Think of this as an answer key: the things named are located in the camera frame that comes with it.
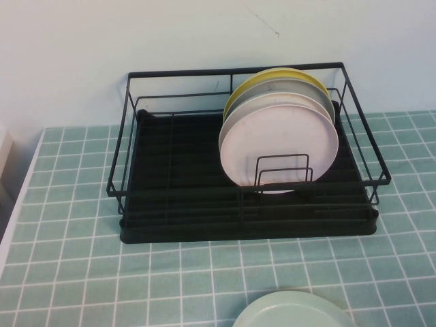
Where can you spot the black plastic drip tray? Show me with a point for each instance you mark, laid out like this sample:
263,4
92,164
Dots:
238,235

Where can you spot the white plate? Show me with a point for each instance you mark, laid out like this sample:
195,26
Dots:
272,99

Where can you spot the green checked tablecloth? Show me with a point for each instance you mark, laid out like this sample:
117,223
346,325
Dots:
102,272

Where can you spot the yellow plate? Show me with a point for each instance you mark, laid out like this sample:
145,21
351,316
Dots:
289,71

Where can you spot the mint green plate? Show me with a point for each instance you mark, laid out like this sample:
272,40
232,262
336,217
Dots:
293,311

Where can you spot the pink plate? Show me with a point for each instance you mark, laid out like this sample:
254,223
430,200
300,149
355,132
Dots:
279,136

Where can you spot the grey plate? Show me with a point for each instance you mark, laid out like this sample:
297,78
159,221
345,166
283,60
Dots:
289,86

